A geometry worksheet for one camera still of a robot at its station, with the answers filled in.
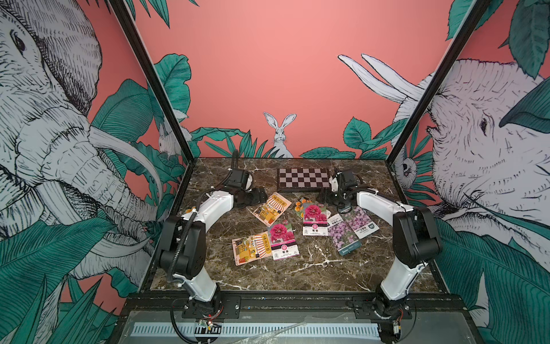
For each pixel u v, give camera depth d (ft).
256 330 2.30
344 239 2.97
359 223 3.13
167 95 3.13
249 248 2.89
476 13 2.29
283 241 2.96
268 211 3.24
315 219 3.15
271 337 2.25
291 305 2.46
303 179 3.54
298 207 3.32
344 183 2.50
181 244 1.37
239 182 2.39
